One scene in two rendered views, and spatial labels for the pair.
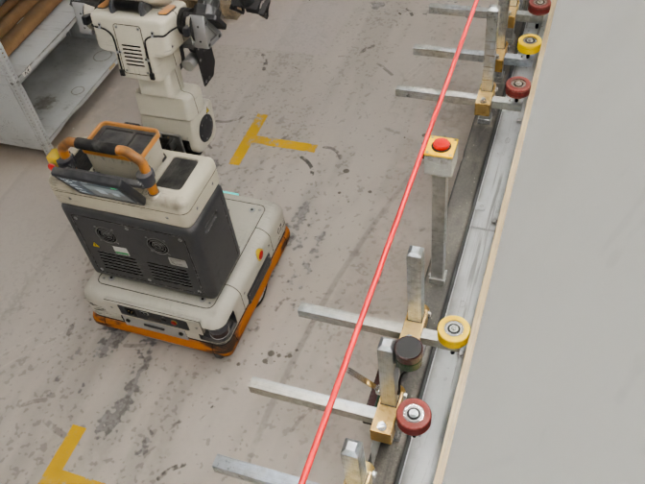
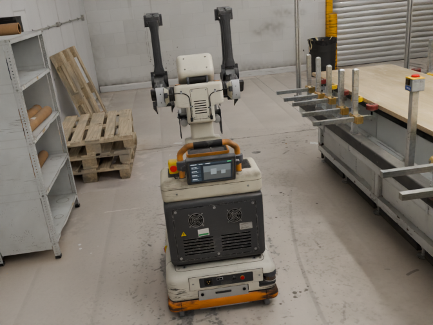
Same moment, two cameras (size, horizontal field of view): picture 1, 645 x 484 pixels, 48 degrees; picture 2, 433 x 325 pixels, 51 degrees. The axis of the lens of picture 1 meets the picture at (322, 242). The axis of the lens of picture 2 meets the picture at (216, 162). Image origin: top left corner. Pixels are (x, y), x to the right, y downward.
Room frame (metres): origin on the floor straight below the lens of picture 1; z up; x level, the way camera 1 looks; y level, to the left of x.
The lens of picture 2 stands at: (-0.11, 1.75, 1.72)
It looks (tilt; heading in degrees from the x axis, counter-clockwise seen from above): 21 degrees down; 329
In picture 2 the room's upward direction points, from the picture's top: 5 degrees counter-clockwise
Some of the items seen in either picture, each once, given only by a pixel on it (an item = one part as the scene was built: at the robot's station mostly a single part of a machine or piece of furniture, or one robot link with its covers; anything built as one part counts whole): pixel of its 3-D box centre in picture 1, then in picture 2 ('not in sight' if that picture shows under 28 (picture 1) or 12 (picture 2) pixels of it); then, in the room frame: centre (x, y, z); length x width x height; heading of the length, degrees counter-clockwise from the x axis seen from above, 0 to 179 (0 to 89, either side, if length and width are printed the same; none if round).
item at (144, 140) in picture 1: (125, 152); (207, 158); (1.91, 0.60, 0.87); 0.23 x 0.15 x 0.11; 64
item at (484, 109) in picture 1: (486, 97); (356, 118); (1.97, -0.63, 0.82); 0.14 x 0.06 x 0.05; 155
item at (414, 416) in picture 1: (414, 423); not in sight; (0.79, -0.14, 0.85); 0.08 x 0.08 x 0.11
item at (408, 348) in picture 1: (408, 374); not in sight; (0.84, -0.14, 1.00); 0.06 x 0.06 x 0.22; 65
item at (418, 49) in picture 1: (471, 56); (330, 111); (2.21, -0.65, 0.82); 0.43 x 0.03 x 0.04; 65
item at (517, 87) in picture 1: (516, 96); (372, 111); (1.90, -0.72, 0.85); 0.08 x 0.08 x 0.11
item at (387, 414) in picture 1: (389, 412); not in sight; (0.84, -0.09, 0.85); 0.14 x 0.06 x 0.05; 155
